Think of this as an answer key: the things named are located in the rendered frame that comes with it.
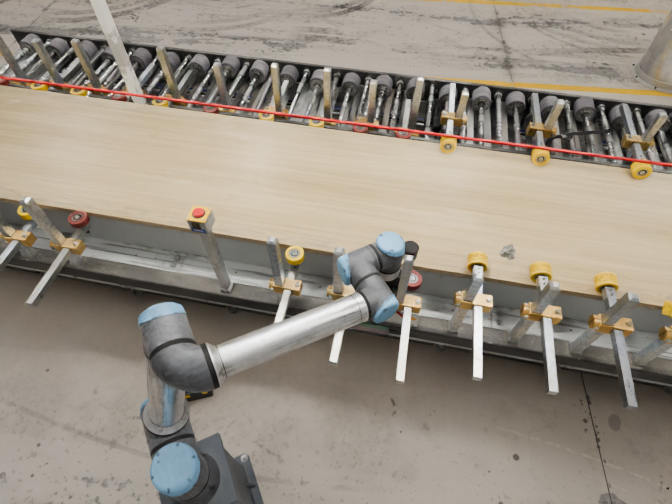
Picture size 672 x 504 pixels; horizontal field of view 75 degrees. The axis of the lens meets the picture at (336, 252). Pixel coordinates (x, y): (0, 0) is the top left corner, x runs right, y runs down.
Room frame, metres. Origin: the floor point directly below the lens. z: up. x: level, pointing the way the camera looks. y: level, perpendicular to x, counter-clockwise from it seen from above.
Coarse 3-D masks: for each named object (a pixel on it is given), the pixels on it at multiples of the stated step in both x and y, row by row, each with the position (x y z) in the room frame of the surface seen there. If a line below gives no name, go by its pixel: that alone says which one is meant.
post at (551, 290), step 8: (544, 288) 0.79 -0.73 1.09; (552, 288) 0.76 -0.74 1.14; (544, 296) 0.76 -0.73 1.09; (552, 296) 0.76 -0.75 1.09; (536, 304) 0.77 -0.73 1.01; (544, 304) 0.76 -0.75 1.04; (536, 312) 0.76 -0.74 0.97; (520, 320) 0.79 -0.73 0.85; (528, 320) 0.76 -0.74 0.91; (520, 328) 0.76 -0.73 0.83; (528, 328) 0.76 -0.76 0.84; (512, 336) 0.76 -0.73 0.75; (520, 336) 0.76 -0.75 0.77
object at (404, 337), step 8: (408, 312) 0.81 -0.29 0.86; (408, 320) 0.78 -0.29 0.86; (408, 328) 0.74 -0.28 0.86; (400, 336) 0.72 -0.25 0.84; (408, 336) 0.71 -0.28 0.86; (400, 344) 0.68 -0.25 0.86; (400, 352) 0.65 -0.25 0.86; (400, 360) 0.61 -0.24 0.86; (400, 368) 0.58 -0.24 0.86; (400, 376) 0.55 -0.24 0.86
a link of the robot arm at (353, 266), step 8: (360, 248) 0.79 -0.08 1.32; (368, 248) 0.78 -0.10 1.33; (344, 256) 0.76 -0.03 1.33; (352, 256) 0.75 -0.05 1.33; (360, 256) 0.75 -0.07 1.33; (368, 256) 0.75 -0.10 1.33; (376, 256) 0.76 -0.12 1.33; (344, 264) 0.72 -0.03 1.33; (352, 264) 0.73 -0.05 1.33; (360, 264) 0.72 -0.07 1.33; (368, 264) 0.73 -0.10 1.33; (376, 264) 0.74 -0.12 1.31; (344, 272) 0.70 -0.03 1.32; (352, 272) 0.70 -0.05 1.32; (360, 272) 0.70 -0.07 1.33; (368, 272) 0.70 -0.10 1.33; (344, 280) 0.70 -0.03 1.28; (352, 280) 0.69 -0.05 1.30
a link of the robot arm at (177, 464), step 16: (160, 448) 0.30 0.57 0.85; (176, 448) 0.30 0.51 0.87; (192, 448) 0.31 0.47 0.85; (160, 464) 0.25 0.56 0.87; (176, 464) 0.25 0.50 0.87; (192, 464) 0.26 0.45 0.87; (160, 480) 0.21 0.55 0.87; (176, 480) 0.21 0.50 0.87; (192, 480) 0.21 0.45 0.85; (176, 496) 0.17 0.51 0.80; (192, 496) 0.18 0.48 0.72
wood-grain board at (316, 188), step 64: (0, 128) 1.86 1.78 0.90; (64, 128) 1.86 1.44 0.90; (128, 128) 1.87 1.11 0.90; (192, 128) 1.87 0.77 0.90; (256, 128) 1.88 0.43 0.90; (320, 128) 1.88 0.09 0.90; (0, 192) 1.40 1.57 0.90; (64, 192) 1.40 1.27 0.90; (128, 192) 1.41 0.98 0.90; (192, 192) 1.41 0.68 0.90; (256, 192) 1.42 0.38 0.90; (320, 192) 1.42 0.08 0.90; (384, 192) 1.42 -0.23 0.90; (448, 192) 1.43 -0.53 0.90; (512, 192) 1.43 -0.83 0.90; (576, 192) 1.44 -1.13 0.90; (640, 192) 1.44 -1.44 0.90; (448, 256) 1.06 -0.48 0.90; (576, 256) 1.07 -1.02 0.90; (640, 256) 1.07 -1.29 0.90
